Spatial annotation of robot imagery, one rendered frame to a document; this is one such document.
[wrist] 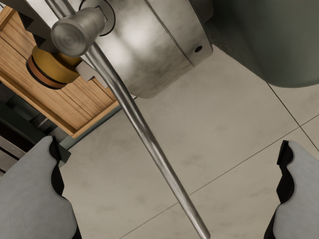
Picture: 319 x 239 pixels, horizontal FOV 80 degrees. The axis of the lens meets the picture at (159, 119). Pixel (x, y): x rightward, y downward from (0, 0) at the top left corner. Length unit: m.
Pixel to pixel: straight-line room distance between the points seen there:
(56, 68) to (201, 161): 1.82
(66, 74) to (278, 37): 0.32
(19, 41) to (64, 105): 0.21
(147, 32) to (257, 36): 0.12
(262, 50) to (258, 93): 1.53
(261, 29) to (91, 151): 1.88
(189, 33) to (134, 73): 0.08
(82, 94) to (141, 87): 0.41
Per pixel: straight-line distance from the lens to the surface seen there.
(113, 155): 1.99
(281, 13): 0.23
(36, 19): 0.32
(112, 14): 0.21
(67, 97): 0.68
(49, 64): 0.38
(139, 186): 2.28
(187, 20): 0.23
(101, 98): 0.64
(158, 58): 0.24
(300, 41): 0.24
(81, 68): 0.38
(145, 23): 0.21
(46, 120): 0.78
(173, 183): 0.19
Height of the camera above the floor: 1.44
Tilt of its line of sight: 59 degrees down
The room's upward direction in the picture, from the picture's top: 178 degrees clockwise
